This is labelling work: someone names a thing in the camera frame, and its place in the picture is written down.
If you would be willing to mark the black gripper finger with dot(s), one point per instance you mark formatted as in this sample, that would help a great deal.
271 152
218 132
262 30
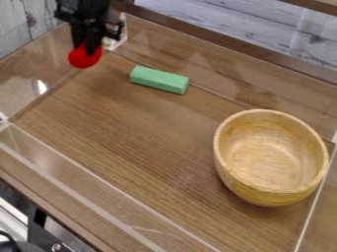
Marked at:
95 34
77 32

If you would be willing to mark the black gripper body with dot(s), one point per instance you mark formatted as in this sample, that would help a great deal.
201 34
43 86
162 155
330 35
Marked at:
87 11

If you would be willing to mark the red plush fruit green leaf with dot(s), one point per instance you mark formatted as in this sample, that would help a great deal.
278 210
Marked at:
79 58

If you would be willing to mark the light wooden bowl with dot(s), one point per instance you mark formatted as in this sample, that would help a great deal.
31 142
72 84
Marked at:
269 156

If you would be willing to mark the green rectangular block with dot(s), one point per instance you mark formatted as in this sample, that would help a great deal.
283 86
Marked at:
160 80

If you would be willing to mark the black table leg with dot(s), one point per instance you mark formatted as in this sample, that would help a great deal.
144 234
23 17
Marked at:
39 217

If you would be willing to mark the black device bottom left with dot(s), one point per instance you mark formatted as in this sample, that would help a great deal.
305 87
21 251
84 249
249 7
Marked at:
29 238

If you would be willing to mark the clear acrylic corner bracket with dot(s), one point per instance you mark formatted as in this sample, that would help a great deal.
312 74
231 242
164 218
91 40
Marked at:
116 31

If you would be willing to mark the clear acrylic tray wall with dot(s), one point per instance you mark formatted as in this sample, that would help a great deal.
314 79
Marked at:
102 213

